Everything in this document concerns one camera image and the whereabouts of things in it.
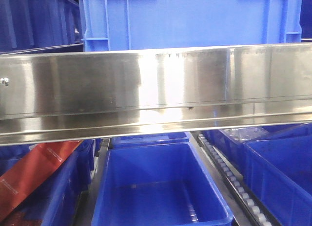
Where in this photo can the blue bin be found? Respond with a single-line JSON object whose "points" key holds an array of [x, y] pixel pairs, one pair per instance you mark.
{"points": [[54, 203], [279, 173], [161, 185], [234, 150], [150, 139]]}

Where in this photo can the clear plastic bag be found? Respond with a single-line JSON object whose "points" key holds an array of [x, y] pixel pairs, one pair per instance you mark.
{"points": [[245, 133]]}

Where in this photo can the light blue upper crate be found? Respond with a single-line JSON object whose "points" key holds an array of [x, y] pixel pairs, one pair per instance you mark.
{"points": [[111, 25]]}

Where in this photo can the stainless steel shelf beam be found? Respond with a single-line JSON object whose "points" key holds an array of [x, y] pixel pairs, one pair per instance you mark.
{"points": [[71, 96]]}

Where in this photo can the red foil bag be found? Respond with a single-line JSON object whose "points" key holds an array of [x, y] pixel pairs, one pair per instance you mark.
{"points": [[31, 171]]}

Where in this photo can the white roller conveyor track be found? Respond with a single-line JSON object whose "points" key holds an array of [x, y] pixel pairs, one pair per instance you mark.
{"points": [[254, 211]]}

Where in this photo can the dark blue upper-left crate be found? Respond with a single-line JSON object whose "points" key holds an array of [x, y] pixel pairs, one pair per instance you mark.
{"points": [[26, 24]]}

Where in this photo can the steel lane divider rail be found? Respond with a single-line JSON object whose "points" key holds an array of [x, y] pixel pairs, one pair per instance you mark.
{"points": [[88, 199]]}

